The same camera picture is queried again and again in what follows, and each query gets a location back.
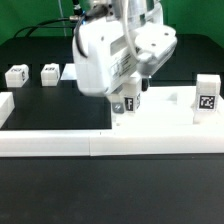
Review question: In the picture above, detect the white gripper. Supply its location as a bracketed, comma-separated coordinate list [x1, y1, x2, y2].
[73, 18, 177, 114]

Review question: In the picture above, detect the black cable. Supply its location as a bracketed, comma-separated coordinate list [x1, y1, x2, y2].
[13, 16, 83, 38]

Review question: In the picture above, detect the white left fence block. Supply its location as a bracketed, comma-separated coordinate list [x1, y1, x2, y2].
[0, 92, 15, 128]

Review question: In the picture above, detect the white front fence bar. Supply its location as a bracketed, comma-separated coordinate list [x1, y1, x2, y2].
[0, 125, 224, 157]

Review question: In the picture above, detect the white square tabletop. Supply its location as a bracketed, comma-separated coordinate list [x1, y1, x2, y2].
[112, 86, 224, 129]

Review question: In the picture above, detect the white sheet with markers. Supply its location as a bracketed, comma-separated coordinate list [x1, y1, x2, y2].
[61, 63, 77, 81]

